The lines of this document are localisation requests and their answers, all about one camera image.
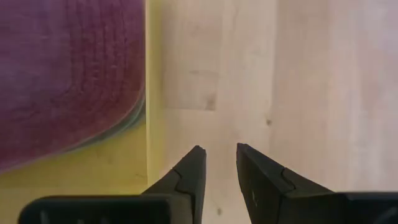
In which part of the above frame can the yellow plastic bin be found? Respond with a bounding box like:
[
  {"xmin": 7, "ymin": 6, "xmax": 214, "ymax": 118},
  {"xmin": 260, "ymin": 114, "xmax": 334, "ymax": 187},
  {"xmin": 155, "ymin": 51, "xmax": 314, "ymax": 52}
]
[{"xmin": 0, "ymin": 0, "xmax": 170, "ymax": 224}]

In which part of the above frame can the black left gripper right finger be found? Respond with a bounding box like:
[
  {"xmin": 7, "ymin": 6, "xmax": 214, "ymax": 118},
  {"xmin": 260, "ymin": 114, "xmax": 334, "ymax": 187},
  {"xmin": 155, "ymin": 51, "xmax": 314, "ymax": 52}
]
[{"xmin": 236, "ymin": 142, "xmax": 343, "ymax": 224}]

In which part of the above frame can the maroon baseball cap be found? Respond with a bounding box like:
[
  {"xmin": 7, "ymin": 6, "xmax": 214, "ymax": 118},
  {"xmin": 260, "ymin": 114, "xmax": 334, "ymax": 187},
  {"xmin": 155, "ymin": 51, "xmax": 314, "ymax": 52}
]
[{"xmin": 0, "ymin": 0, "xmax": 146, "ymax": 174}]

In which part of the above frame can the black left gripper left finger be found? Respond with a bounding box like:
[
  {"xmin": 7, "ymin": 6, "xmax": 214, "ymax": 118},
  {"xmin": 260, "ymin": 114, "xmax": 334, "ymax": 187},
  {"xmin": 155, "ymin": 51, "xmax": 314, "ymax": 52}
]
[{"xmin": 141, "ymin": 145, "xmax": 207, "ymax": 224}]

